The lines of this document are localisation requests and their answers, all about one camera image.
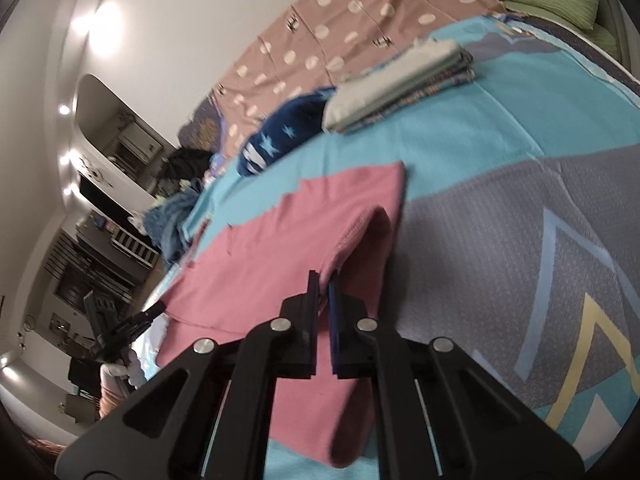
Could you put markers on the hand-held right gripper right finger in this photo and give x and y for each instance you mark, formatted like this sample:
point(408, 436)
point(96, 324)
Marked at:
point(334, 330)

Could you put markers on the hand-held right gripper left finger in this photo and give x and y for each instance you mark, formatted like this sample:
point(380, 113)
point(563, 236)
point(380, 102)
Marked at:
point(300, 332)

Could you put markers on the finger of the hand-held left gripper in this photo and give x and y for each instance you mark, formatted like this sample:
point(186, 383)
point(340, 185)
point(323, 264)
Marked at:
point(142, 319)

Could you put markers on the pink long-sleeved shirt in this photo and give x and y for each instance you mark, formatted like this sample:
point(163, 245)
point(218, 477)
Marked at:
point(260, 250)

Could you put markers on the person's left forearm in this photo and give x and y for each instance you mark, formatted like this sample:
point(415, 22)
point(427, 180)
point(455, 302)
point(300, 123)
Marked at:
point(111, 402)

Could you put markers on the black clothes pile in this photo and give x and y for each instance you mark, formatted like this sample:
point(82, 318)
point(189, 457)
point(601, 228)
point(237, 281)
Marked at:
point(187, 165)

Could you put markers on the person's left hand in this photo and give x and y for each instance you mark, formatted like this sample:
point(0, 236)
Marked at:
point(122, 372)

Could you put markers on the white shelf rack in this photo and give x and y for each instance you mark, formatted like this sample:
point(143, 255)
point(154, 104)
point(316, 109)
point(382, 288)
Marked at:
point(137, 247)

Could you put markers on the blue-grey blanket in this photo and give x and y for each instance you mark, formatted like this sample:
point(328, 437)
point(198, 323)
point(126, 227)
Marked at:
point(167, 225)

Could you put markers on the navy star-print blanket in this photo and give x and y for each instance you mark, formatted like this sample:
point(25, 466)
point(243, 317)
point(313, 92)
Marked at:
point(280, 135)

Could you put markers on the purple gold-patterned pillow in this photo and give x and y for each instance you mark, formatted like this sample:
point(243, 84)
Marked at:
point(202, 127)

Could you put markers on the bed with patchwork blue cover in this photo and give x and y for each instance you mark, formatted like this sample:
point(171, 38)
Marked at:
point(500, 200)

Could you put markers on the beige folded garment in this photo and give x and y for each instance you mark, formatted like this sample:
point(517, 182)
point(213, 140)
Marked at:
point(380, 85)

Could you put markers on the patterned folded garment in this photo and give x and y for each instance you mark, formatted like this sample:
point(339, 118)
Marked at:
point(440, 82)

